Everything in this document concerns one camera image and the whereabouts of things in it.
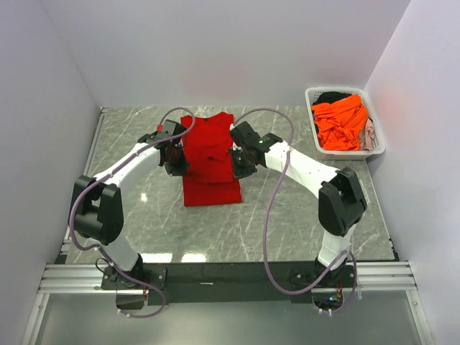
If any red t shirt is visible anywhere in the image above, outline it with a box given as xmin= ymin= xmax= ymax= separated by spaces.
xmin=181 ymin=112 xmax=242 ymax=207

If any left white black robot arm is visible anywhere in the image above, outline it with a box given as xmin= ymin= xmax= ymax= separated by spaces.
xmin=69 ymin=120 xmax=188 ymax=289

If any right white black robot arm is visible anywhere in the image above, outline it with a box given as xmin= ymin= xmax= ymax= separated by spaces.
xmin=229 ymin=121 xmax=367 ymax=287

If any orange t shirt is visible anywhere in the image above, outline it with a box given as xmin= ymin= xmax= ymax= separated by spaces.
xmin=311 ymin=93 xmax=369 ymax=151

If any black garment in basket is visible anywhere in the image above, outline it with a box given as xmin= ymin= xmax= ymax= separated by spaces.
xmin=313 ymin=91 xmax=351 ymax=106

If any white plastic laundry basket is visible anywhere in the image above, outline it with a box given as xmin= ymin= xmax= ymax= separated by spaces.
xmin=305 ymin=86 xmax=385 ymax=160

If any pink garment in basket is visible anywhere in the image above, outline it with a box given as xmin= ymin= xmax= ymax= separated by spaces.
xmin=359 ymin=118 xmax=375 ymax=151

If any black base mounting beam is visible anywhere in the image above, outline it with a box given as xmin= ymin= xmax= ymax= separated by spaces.
xmin=101 ymin=262 xmax=355 ymax=309

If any aluminium front frame rail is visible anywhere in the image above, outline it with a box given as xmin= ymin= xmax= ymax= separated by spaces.
xmin=38 ymin=262 xmax=418 ymax=294

